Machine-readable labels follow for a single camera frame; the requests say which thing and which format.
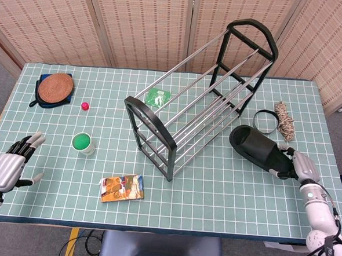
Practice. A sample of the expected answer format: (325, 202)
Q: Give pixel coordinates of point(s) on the green foil packet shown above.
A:
(156, 98)

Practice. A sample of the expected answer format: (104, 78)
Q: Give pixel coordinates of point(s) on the orange snack box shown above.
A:
(122, 188)

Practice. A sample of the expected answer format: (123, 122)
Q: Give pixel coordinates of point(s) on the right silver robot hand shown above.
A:
(303, 168)

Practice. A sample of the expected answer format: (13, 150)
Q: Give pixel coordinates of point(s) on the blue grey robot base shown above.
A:
(160, 249)

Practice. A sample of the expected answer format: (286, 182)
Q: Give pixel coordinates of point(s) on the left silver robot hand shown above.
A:
(7, 170)

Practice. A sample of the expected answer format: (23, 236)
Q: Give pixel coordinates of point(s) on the round woven rattan coaster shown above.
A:
(55, 87)

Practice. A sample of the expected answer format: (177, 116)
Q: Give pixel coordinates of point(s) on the black metal shoe rack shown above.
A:
(154, 115)

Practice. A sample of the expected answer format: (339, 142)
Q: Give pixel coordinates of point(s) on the blue pot holder mat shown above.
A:
(44, 105)

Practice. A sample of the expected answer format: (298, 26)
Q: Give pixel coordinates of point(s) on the small pink plastic cap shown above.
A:
(85, 106)

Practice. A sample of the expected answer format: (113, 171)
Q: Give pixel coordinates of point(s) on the black sandal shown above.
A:
(257, 147)

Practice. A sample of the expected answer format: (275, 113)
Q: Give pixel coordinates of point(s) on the green grid tablecloth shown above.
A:
(213, 200)

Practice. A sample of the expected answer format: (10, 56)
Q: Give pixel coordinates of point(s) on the bamboo folding screen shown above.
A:
(136, 24)

